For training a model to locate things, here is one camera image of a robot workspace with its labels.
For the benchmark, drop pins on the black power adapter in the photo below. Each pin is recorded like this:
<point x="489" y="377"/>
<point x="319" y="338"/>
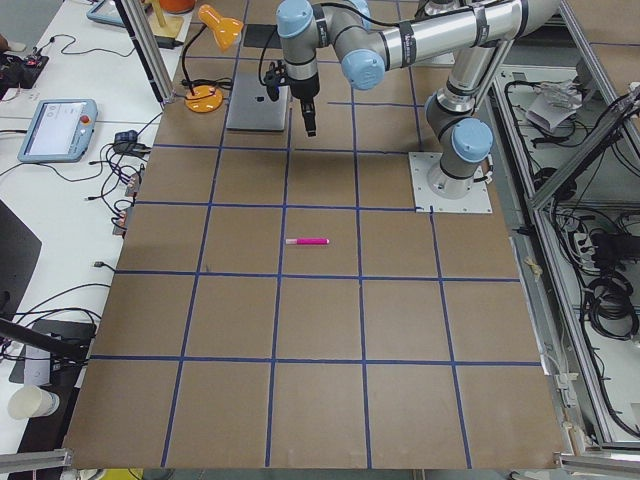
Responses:
<point x="167" y="43"/>

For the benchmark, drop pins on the wooden stand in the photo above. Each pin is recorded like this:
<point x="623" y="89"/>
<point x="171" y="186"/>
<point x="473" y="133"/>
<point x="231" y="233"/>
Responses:
<point x="164" y="25"/>

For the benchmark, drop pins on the black mousepad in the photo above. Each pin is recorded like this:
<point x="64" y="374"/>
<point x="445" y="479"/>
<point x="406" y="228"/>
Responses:
<point x="261" y="36"/>

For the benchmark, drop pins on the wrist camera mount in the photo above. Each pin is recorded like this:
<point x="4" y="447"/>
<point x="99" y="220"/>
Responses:
<point x="275" y="78"/>

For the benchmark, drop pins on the aluminium frame post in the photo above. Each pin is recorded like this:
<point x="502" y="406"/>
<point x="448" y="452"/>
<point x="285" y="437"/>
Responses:
<point x="137" y="26"/>

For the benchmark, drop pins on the pink pen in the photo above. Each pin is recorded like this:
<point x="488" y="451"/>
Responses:
<point x="307" y="241"/>

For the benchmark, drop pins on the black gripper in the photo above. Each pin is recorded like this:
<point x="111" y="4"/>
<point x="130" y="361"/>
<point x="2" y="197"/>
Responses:
<point x="304" y="88"/>

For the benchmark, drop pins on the orange cylinder container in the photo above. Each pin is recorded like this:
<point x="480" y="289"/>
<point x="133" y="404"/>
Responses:
<point x="177" y="6"/>

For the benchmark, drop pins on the orange desk lamp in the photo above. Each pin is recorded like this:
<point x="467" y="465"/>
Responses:
<point x="217" y="36"/>

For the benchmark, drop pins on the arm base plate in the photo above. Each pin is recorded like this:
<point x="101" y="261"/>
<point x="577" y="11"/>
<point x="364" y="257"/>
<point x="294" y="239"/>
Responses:
<point x="435" y="192"/>

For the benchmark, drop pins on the teach pendant tablet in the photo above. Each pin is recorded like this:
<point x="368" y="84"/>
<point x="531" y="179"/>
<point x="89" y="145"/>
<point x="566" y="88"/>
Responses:
<point x="60" y="131"/>

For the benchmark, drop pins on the white paper cup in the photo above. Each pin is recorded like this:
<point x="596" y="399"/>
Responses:
<point x="32" y="402"/>

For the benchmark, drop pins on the silver laptop notebook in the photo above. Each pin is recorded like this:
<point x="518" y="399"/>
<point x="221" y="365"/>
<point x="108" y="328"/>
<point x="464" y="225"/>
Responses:
<point x="251" y="109"/>

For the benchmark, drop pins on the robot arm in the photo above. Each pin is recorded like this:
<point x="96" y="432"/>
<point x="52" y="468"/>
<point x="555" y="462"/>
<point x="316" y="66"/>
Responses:
<point x="477" y="33"/>

